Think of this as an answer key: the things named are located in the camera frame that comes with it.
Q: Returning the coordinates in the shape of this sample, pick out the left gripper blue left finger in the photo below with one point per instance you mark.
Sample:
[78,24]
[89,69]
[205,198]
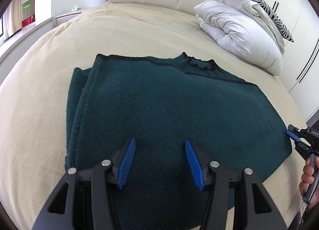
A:
[121,162]

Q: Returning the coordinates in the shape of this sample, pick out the beige bed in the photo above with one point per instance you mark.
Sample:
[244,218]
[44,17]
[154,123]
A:
[35,93]

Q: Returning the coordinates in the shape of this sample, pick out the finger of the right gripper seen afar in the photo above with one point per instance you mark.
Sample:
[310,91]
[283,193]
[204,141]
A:
[292,135]

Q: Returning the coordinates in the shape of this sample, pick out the white nightstand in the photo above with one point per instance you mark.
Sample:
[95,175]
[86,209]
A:
[67,16]

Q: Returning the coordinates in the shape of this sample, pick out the white folded duvet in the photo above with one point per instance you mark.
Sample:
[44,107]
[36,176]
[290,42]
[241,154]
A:
[244,29]

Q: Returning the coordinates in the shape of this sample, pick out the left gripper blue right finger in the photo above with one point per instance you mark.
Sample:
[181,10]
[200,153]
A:
[198,162]

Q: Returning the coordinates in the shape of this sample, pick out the red storage box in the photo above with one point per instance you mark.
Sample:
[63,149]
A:
[27,21]

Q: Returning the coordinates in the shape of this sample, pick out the person right hand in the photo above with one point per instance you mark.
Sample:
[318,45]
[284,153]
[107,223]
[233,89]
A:
[307,177]

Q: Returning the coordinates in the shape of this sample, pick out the white wardrobe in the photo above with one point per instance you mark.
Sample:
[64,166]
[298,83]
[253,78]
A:
[300,66]

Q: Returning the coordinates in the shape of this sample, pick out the dark green sweater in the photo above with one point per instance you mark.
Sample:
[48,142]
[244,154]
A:
[162,103]

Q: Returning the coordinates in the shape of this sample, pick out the beige curtain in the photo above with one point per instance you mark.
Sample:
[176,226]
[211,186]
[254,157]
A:
[12,18]

